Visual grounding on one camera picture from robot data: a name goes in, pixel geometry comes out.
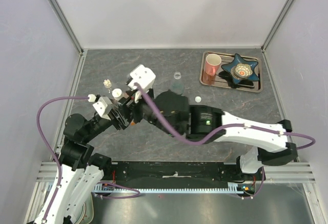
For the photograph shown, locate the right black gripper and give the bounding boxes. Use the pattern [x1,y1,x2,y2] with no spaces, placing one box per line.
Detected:
[111,85,180,138]

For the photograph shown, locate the white bottle cap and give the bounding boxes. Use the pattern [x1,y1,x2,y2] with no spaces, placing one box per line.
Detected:
[195,96,201,103]
[111,88,123,101]

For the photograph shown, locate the cream bottle cap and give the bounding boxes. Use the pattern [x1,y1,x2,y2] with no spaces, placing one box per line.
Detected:
[103,79,112,89]

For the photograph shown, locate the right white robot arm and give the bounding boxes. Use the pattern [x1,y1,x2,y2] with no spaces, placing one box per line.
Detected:
[115,90,298,180]

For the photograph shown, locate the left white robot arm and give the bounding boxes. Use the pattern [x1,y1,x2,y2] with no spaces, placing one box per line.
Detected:
[33,108,132,223]

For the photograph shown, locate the green label water bottle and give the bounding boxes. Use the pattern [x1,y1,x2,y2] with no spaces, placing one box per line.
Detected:
[171,72,185,95]

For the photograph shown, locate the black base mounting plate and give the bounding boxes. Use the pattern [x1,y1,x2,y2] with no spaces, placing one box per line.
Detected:
[102,161,262,182]

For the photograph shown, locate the pink mug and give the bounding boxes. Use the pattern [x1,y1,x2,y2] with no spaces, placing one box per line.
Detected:
[204,53,222,76]

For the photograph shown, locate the metal tray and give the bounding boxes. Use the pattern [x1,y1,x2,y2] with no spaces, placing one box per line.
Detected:
[199,51,263,93]

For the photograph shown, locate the green ceramic plate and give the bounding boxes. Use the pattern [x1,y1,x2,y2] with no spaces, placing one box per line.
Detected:
[76,194,94,224]

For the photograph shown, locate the small patterned bowl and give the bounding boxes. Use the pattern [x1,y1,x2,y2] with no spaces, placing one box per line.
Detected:
[232,63,253,79]

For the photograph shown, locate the blue star-shaped dish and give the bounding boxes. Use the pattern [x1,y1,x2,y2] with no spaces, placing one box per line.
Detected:
[221,53,260,85]

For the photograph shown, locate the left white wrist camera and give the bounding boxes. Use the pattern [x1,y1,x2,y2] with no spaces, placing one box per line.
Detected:
[88,94,113,120]

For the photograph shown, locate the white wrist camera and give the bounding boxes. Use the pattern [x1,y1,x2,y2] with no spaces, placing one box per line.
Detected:
[127,64,156,93]
[88,94,113,120]

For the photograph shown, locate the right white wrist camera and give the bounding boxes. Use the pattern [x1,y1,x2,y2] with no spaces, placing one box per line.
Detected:
[127,64,156,93]

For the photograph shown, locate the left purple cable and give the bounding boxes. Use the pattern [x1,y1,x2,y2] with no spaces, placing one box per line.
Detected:
[36,96,141,224]

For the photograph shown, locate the purple cable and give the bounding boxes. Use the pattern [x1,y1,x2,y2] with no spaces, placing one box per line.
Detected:
[36,96,141,224]
[134,82,316,150]

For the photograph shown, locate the slotted cable duct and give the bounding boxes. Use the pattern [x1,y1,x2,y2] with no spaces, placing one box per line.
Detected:
[92,182,256,194]

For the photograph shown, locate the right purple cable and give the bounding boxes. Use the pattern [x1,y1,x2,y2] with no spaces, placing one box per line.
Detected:
[134,82,316,150]

